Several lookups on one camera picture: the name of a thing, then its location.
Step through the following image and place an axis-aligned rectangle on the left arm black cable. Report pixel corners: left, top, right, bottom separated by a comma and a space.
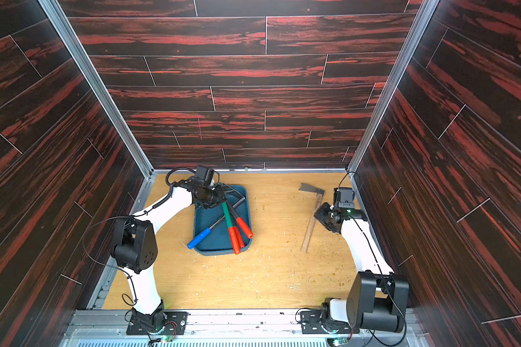
164, 166, 198, 187

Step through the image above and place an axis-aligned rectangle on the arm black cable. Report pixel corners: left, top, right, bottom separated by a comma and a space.
164, 166, 198, 187
351, 216, 409, 347

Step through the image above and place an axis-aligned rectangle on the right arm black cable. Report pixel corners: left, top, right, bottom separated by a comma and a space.
351, 216, 409, 347

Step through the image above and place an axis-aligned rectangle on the teal plastic storage tray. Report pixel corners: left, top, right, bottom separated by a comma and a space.
192, 184, 251, 256

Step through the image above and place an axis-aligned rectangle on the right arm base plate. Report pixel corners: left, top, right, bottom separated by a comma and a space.
295, 308, 352, 335

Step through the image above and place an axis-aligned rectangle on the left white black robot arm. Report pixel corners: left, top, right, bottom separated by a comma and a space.
111, 166, 227, 334

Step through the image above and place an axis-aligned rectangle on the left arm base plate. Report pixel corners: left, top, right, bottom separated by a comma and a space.
126, 309, 189, 336

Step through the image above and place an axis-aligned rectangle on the chrome hoe blue grip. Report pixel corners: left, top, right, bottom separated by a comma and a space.
187, 205, 233, 256

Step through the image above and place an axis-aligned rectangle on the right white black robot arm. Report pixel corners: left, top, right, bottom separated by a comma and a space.
314, 187, 410, 333

